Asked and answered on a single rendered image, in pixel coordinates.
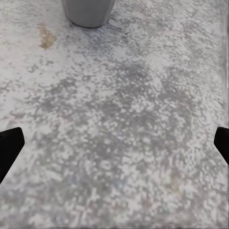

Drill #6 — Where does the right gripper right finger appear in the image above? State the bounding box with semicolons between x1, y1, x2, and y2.
214;127;229;165

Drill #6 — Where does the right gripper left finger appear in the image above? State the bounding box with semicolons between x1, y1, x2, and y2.
0;127;25;184

